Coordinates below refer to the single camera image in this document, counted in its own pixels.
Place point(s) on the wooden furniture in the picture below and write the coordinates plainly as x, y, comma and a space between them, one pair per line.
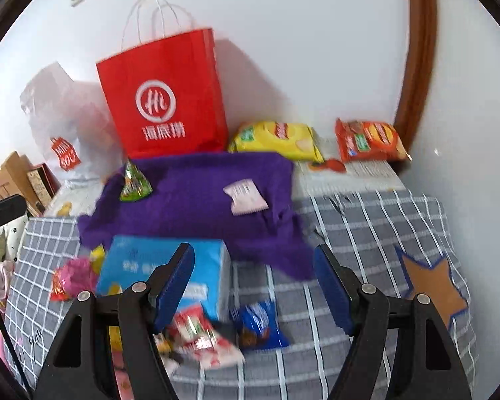
8, 175

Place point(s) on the green triangular snack packet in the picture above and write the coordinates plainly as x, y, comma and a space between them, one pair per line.
133, 185

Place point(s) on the red paper bag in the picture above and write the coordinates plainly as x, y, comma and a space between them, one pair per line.
162, 71

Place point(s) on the pink foil snack packet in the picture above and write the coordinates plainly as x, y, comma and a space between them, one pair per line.
79, 277

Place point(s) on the blue snack packet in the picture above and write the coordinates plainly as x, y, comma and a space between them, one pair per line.
258, 321

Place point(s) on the blue tissue pack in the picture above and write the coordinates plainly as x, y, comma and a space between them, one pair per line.
129, 258

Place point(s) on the red white snack packet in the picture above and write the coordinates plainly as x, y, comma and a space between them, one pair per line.
204, 337

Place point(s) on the brown wooden door frame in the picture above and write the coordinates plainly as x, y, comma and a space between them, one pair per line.
421, 50

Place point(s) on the white plastic bag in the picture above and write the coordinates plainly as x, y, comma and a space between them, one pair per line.
66, 112

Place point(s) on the thin black rod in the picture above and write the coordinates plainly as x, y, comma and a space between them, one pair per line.
4, 329

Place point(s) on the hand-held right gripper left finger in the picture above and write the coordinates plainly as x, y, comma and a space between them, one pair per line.
175, 287

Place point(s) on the small pink white packet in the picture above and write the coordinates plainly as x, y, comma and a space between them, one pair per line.
246, 198

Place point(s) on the orange chips bag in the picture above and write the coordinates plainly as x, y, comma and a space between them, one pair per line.
371, 139

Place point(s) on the purple cloth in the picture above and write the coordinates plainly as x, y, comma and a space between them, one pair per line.
191, 216

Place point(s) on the yellow chips bag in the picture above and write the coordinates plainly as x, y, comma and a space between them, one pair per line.
275, 137

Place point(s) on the brown patterned box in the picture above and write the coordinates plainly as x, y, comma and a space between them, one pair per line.
41, 185

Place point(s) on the grey checked blanket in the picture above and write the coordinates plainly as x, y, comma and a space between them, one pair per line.
358, 225

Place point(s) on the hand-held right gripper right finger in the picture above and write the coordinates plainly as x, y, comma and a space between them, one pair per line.
331, 287

